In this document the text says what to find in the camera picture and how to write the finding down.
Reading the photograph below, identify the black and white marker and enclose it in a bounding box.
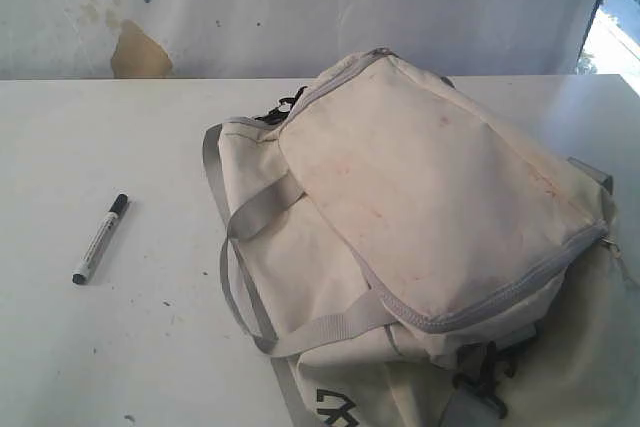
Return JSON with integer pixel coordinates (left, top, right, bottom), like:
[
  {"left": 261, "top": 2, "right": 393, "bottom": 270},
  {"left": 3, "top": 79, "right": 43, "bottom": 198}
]
[{"left": 71, "top": 193, "right": 129, "bottom": 285}]

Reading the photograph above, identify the white canvas duffel bag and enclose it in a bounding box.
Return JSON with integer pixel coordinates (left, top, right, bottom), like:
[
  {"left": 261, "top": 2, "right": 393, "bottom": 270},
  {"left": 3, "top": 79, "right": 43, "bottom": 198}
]
[{"left": 202, "top": 49, "right": 636, "bottom": 426}]

